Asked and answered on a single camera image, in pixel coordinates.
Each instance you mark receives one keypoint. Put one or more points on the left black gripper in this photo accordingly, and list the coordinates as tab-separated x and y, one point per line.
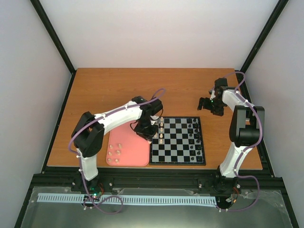
148	136

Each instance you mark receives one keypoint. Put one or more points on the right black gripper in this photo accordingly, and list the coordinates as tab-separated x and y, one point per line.
219	112

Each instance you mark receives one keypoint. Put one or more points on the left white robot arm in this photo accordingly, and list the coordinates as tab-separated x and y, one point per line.
87	137

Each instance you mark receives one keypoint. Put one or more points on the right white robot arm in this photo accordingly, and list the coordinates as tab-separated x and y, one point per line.
245	132

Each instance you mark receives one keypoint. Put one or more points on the black white chess board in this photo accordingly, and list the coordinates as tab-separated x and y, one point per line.
178	147

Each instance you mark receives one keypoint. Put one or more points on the pink plastic tray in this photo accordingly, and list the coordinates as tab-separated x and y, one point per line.
135	150

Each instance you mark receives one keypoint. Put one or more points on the black aluminium frame rail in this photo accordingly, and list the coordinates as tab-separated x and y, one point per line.
198	181

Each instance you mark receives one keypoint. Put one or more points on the light blue slotted cable duct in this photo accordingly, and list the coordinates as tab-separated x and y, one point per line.
132	200

